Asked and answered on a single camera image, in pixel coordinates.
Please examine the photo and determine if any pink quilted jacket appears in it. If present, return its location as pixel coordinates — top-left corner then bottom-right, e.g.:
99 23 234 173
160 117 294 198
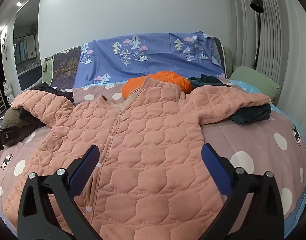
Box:
2 77 270 239

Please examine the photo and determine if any brown fleece garment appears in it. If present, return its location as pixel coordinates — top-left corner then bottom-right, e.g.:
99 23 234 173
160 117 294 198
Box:
0 107 45 148

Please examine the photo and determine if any black puffer jacket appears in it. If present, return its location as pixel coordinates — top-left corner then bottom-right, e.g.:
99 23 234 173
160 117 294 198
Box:
17 82 74 127

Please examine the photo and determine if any white cat figurine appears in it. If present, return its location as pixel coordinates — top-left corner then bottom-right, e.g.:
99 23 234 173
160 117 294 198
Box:
3 80 14 105

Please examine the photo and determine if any pink polka dot bedspread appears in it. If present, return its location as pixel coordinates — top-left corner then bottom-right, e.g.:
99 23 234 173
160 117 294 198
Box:
0 84 306 232

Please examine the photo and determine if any dark tree print cover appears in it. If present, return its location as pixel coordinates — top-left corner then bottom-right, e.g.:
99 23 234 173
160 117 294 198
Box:
51 47 81 90

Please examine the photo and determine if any dark green garment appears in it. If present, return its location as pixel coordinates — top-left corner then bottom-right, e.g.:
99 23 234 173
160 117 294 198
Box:
188 74 272 125

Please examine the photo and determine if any green pillow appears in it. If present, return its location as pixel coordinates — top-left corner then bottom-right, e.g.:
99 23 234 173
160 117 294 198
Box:
229 66 280 100

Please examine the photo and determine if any orange puffer jacket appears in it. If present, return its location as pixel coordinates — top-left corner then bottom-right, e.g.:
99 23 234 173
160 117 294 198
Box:
122 71 193 99

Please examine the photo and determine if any grey curtain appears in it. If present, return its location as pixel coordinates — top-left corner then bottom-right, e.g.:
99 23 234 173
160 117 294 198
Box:
229 0 306 142

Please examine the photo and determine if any blue tree print sheet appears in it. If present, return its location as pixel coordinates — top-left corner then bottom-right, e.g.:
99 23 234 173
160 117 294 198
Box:
74 31 225 88

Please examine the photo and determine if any black floor lamp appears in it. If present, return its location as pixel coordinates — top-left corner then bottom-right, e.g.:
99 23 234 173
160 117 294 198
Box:
250 0 264 70

